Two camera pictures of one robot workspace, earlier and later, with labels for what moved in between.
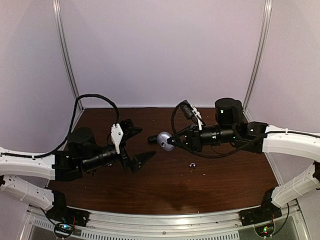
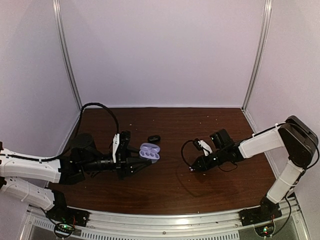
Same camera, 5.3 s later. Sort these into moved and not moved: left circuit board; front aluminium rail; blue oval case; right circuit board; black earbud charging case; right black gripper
Moved: blue oval case; right black gripper
Not moved: left circuit board; black earbud charging case; front aluminium rail; right circuit board
